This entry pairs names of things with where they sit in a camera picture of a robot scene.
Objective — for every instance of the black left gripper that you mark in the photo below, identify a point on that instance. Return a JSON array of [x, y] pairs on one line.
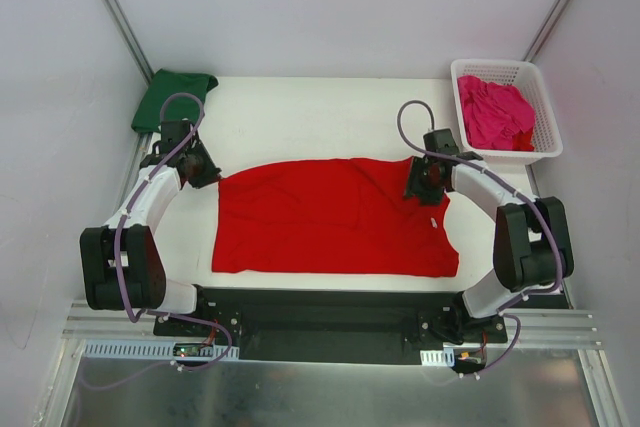
[[206, 169]]

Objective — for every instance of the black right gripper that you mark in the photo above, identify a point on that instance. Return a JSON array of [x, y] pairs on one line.
[[417, 179]]

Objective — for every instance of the red t shirt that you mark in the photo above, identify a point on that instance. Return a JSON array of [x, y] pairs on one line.
[[334, 216]]

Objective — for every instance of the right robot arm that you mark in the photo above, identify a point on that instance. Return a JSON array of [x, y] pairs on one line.
[[531, 249]]

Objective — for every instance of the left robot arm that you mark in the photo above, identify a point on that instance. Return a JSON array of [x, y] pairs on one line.
[[122, 267]]

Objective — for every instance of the folded green t shirt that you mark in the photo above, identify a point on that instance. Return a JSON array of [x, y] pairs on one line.
[[164, 84]]

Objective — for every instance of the pink t shirt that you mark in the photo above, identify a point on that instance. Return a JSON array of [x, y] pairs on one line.
[[493, 113]]

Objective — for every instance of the white plastic laundry basket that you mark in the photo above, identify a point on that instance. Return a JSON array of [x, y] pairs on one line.
[[527, 78]]

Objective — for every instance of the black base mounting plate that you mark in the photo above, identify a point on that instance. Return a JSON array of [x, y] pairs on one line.
[[384, 328]]

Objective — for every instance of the right white slotted cable duct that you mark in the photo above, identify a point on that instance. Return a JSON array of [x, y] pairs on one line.
[[438, 358]]

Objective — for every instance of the white slotted cable duct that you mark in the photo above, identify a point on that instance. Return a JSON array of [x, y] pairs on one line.
[[158, 350], [438, 358]]

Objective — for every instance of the aluminium frame rail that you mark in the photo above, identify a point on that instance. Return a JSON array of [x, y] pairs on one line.
[[540, 328]]

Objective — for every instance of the left white slotted cable duct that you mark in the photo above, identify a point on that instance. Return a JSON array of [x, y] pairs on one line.
[[158, 350]]

